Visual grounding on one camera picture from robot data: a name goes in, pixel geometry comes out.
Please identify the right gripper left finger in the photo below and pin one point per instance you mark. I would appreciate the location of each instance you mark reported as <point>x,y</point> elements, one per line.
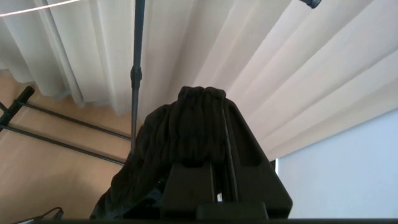
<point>189,186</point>

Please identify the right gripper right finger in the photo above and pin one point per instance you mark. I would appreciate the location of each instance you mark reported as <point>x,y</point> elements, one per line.
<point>258,183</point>

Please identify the black garment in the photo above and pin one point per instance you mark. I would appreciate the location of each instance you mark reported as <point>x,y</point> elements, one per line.
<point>186,124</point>

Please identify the black clothes rack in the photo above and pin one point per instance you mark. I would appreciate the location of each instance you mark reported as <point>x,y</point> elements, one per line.
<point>138,31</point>

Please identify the pink clothes hanger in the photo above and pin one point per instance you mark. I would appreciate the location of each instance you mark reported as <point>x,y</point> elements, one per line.
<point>31,9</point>

